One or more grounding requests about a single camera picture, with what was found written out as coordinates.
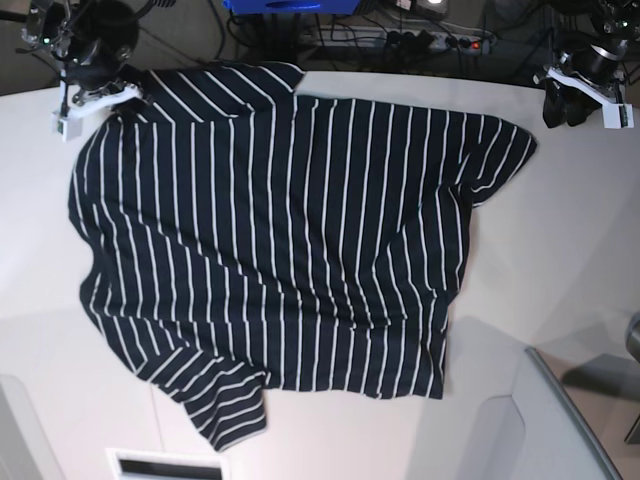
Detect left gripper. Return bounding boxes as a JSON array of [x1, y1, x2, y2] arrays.
[[542, 44, 625, 128]]

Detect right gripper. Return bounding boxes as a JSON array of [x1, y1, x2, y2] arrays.
[[62, 49, 133, 98]]

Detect navy white striped t-shirt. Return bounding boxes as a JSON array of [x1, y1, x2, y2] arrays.
[[69, 64, 537, 452]]

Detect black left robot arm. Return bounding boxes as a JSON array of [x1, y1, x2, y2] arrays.
[[534, 1, 639, 129]]

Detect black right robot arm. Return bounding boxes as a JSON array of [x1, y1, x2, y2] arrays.
[[22, 1, 139, 97]]

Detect black round stand base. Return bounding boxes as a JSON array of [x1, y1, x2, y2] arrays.
[[68, 1, 139, 69]]

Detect blue box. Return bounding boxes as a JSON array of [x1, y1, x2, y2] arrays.
[[222, 0, 360, 15]]

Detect white power strip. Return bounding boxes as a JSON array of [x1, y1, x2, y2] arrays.
[[300, 25, 495, 56]]

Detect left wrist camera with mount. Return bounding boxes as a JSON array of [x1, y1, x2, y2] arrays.
[[533, 66, 635, 129]]

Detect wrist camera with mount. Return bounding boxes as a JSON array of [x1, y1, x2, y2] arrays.
[[533, 66, 635, 129], [51, 70, 143, 142]]

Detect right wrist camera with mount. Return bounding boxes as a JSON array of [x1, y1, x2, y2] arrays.
[[51, 70, 143, 142]]

